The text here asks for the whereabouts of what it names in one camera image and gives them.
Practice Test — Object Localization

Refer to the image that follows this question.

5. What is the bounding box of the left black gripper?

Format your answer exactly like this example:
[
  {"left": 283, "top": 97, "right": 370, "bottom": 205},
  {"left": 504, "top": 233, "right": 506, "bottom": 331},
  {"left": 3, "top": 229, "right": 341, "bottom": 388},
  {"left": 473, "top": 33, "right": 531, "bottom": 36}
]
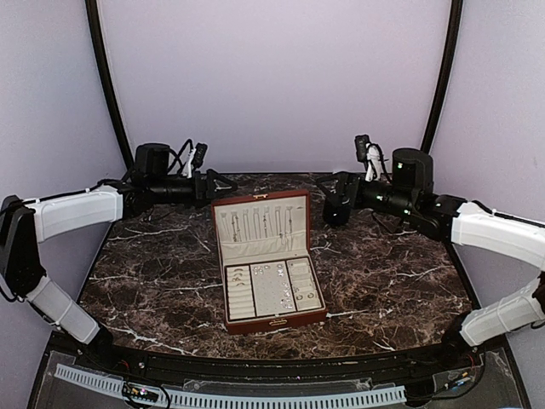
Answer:
[{"left": 150, "top": 169, "right": 238, "bottom": 210}]

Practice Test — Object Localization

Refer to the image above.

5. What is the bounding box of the red wooden jewelry box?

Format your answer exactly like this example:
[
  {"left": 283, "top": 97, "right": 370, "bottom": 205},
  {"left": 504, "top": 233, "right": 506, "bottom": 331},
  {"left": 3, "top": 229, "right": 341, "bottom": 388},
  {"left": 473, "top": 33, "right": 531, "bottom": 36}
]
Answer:
[{"left": 212, "top": 190, "right": 328, "bottom": 335}]

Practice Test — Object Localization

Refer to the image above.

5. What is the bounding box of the red jewelry tray insert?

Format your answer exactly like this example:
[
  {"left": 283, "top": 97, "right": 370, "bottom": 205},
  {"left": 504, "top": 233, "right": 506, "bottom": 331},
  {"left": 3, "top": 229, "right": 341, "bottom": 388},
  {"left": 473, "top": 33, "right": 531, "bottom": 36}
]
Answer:
[{"left": 225, "top": 256, "right": 325, "bottom": 322}]

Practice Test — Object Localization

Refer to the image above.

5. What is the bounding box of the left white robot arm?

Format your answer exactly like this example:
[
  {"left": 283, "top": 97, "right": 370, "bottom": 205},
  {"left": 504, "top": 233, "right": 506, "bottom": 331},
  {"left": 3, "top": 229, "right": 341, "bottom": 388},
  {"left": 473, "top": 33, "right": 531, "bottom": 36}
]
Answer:
[{"left": 1, "top": 170, "right": 237, "bottom": 372}]

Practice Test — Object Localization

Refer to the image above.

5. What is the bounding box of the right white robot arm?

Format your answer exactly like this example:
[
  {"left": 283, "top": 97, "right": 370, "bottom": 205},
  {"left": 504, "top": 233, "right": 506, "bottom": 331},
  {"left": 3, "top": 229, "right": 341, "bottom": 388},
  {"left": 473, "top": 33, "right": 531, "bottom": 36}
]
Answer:
[{"left": 316, "top": 172, "right": 544, "bottom": 370}]

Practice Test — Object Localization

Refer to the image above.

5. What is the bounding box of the dark green mug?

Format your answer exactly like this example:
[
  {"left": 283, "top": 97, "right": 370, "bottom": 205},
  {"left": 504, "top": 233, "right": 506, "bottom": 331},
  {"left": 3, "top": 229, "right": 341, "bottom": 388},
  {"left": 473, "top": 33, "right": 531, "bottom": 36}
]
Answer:
[{"left": 322, "top": 200, "right": 352, "bottom": 228}]

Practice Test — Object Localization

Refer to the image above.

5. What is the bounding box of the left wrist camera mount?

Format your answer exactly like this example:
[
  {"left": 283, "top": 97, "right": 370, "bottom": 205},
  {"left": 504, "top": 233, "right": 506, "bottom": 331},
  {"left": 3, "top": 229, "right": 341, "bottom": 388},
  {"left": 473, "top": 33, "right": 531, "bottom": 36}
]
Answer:
[{"left": 132, "top": 139, "right": 208, "bottom": 179}]

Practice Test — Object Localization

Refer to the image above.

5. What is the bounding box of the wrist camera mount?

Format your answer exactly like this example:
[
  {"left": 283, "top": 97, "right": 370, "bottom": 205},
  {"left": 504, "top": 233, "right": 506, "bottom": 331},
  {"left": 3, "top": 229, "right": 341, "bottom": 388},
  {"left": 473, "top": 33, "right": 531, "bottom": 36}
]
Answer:
[
  {"left": 354, "top": 135, "right": 433, "bottom": 193},
  {"left": 132, "top": 139, "right": 208, "bottom": 179}
]

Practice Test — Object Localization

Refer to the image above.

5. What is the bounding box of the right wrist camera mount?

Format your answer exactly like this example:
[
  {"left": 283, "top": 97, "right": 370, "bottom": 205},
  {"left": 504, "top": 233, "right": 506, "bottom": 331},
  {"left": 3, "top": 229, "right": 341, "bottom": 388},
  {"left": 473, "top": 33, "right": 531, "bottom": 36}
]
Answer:
[{"left": 354, "top": 135, "right": 433, "bottom": 193}]

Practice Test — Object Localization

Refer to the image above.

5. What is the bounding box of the grey slotted cable duct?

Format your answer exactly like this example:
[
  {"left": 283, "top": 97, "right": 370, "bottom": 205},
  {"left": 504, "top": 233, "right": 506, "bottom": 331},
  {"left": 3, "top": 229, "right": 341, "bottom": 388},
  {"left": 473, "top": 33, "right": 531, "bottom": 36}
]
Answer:
[{"left": 54, "top": 364, "right": 407, "bottom": 408}]

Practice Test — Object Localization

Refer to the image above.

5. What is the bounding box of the right black frame post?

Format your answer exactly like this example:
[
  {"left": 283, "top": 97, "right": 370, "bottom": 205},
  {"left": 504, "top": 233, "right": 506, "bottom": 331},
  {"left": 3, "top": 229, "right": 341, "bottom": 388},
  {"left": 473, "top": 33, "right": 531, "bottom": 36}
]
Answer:
[{"left": 416, "top": 0, "right": 463, "bottom": 177}]

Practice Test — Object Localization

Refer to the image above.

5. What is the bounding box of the black frame post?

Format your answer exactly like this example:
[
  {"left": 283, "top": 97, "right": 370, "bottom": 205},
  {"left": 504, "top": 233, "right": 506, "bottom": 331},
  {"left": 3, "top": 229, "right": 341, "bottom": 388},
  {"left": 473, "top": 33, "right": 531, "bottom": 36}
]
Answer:
[
  {"left": 84, "top": 0, "right": 135, "bottom": 181},
  {"left": 416, "top": 0, "right": 463, "bottom": 177}
]

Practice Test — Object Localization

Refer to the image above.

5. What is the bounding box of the left black frame post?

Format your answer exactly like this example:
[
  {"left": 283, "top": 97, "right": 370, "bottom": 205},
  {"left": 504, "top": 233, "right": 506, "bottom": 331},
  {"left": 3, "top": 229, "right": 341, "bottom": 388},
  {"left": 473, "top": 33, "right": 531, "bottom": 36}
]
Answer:
[{"left": 84, "top": 0, "right": 135, "bottom": 181}]

